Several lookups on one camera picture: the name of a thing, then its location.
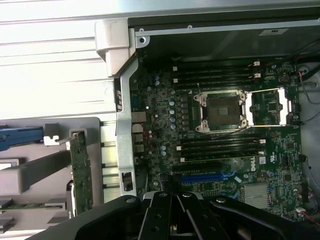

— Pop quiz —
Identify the silver chipset heatsink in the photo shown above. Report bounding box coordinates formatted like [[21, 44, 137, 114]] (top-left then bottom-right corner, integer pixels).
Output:
[[242, 184, 271, 214]]

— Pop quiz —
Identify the blue expansion slot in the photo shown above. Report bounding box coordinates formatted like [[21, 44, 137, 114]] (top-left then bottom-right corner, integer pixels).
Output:
[[180, 175, 223, 183]]

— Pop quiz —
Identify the green motherboard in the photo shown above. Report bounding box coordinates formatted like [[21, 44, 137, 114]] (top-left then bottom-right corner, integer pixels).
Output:
[[129, 56, 312, 223]]

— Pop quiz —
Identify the black expansion slot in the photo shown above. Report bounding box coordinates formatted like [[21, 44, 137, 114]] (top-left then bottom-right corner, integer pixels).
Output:
[[171, 162, 223, 171]]

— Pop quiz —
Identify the green RAM stick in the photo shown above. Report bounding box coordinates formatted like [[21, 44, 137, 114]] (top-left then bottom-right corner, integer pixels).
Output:
[[0, 202, 46, 210]]

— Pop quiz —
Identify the grey parts rack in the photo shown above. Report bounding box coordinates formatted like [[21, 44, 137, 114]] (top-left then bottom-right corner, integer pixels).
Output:
[[0, 116, 105, 240]]

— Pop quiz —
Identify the CPU socket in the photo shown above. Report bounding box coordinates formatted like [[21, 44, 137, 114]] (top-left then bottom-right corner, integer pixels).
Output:
[[195, 90, 249, 133]]

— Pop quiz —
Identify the blue disk caddy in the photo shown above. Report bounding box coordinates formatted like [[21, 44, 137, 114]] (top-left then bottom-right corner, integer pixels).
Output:
[[0, 126, 44, 153]]

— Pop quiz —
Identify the metal socket cover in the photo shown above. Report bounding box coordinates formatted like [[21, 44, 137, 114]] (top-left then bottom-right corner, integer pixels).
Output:
[[245, 86, 295, 128]]

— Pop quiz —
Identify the black RAM slot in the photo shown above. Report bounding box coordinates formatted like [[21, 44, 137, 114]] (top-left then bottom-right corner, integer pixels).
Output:
[[172, 73, 262, 79], [171, 61, 261, 67], [172, 78, 256, 85], [171, 65, 256, 72]]

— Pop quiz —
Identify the black open PC case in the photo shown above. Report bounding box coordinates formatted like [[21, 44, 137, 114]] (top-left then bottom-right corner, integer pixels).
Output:
[[94, 16, 320, 227]]

